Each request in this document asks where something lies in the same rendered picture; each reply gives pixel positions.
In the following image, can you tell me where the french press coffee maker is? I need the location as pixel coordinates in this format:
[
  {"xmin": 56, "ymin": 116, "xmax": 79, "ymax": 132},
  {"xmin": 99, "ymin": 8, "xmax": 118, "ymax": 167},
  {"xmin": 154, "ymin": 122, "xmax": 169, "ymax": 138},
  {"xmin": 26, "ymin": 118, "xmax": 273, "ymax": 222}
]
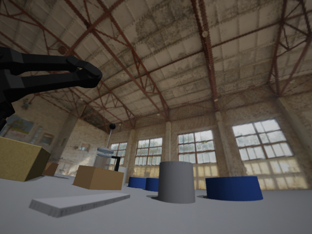
[{"xmin": 93, "ymin": 123, "xmax": 121, "ymax": 172}]

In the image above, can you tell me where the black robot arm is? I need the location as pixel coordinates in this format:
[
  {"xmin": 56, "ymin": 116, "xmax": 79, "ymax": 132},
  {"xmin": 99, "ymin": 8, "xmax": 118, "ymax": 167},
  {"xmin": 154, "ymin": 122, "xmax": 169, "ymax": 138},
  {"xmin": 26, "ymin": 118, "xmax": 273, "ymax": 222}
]
[{"xmin": 0, "ymin": 46, "xmax": 102, "ymax": 131}]

